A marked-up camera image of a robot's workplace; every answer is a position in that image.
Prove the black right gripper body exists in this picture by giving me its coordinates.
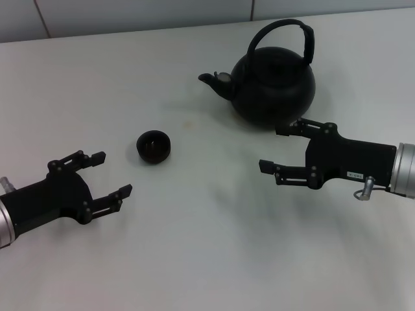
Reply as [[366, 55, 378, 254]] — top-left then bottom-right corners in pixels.
[[304, 122, 398, 190]]

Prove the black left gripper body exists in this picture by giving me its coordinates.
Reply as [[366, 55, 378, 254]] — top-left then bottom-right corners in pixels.
[[0, 165, 94, 240]]

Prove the small dark teacup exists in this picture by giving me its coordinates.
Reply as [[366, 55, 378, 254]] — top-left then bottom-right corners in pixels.
[[136, 130, 172, 165]]

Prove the black cast iron teapot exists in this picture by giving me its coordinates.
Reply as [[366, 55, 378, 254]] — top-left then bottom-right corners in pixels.
[[198, 18, 316, 131]]

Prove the right gripper cable connector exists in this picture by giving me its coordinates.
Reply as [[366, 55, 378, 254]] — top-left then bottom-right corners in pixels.
[[353, 176, 393, 202]]

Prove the gripper cable connector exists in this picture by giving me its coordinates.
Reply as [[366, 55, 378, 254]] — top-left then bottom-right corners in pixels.
[[0, 176, 16, 195], [353, 176, 393, 202]]

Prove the left gripper cable connector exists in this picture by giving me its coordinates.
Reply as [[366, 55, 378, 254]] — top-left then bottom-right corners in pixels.
[[0, 176, 16, 195]]

